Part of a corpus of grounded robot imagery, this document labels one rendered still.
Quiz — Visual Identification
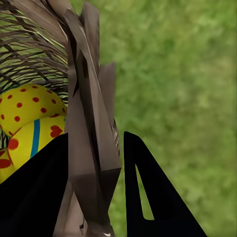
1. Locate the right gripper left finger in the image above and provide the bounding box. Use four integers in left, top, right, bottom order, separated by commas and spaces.
0, 133, 68, 237

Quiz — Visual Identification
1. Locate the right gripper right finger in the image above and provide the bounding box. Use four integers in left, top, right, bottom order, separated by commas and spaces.
123, 131, 207, 237

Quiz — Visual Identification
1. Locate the easter egg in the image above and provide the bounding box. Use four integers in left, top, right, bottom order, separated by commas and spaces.
0, 83, 67, 138
0, 147, 17, 184
8, 116, 66, 170

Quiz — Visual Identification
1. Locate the wicker basket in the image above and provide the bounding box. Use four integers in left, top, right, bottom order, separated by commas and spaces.
0, 0, 121, 237

